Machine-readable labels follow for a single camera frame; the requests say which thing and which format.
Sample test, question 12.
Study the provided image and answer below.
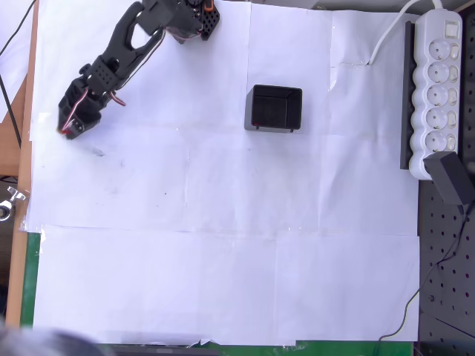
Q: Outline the black metal rail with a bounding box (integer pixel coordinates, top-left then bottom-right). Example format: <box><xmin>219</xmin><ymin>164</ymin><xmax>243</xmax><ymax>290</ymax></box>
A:
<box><xmin>399</xmin><ymin>21</ymin><xmax>417</xmax><ymax>171</ymax></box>

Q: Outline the black perforated pegboard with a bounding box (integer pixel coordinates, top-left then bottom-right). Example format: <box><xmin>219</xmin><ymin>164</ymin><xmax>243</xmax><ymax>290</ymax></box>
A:
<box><xmin>417</xmin><ymin>7</ymin><xmax>475</xmax><ymax>356</ymax></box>

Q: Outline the loose white paper sheet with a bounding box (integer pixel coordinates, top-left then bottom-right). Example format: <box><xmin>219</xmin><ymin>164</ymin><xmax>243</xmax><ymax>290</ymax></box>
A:
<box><xmin>0</xmin><ymin>0</ymin><xmax>36</xmax><ymax>123</ymax></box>

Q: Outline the white power strip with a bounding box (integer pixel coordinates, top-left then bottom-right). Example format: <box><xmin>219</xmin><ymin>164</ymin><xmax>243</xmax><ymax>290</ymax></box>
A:
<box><xmin>407</xmin><ymin>9</ymin><xmax>464</xmax><ymax>182</ymax></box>

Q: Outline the blurry grey rounded object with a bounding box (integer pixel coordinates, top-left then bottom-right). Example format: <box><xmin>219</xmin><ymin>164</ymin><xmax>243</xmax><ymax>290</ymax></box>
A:
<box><xmin>0</xmin><ymin>318</ymin><xmax>108</xmax><ymax>356</ymax></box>

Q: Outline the green cutting mat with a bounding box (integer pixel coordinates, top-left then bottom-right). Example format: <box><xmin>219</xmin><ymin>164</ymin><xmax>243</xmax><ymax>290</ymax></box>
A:
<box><xmin>20</xmin><ymin>231</ymin><xmax>415</xmax><ymax>356</ymax></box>

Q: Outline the black open box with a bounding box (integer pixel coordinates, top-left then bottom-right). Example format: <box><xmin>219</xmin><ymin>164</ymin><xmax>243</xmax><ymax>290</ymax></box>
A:
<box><xmin>243</xmin><ymin>84</ymin><xmax>304</xmax><ymax>135</ymax></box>

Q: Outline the black power adapter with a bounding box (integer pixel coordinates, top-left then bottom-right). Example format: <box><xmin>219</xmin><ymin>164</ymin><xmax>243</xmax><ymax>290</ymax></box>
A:
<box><xmin>422</xmin><ymin>151</ymin><xmax>473</xmax><ymax>207</ymax></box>

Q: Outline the thin black adapter cable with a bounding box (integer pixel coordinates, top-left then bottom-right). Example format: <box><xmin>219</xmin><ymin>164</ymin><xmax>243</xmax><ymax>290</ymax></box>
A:
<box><xmin>370</xmin><ymin>202</ymin><xmax>471</xmax><ymax>356</ymax></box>

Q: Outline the silver metal clamp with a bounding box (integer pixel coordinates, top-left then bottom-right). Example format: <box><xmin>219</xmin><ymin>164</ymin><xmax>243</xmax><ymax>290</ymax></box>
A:
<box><xmin>0</xmin><ymin>186</ymin><xmax>29</xmax><ymax>223</ymax></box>

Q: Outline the dark grey flat device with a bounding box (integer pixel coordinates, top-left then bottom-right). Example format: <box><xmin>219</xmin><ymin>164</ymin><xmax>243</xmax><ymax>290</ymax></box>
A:
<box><xmin>103</xmin><ymin>343</ymin><xmax>222</xmax><ymax>356</ymax></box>

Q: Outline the red white servo wire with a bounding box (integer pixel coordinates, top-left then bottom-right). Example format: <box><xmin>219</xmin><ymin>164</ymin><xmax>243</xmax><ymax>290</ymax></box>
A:
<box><xmin>61</xmin><ymin>88</ymin><xmax>128</xmax><ymax>134</ymax></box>

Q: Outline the white power strip cable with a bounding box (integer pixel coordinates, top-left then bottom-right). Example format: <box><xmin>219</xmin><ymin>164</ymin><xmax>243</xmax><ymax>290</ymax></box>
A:
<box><xmin>367</xmin><ymin>0</ymin><xmax>446</xmax><ymax>66</ymax></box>

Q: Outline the white paper sheet covering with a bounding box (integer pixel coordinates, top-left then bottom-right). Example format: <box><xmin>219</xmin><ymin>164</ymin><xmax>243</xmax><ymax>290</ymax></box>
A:
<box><xmin>27</xmin><ymin>0</ymin><xmax>422</xmax><ymax>346</ymax></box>

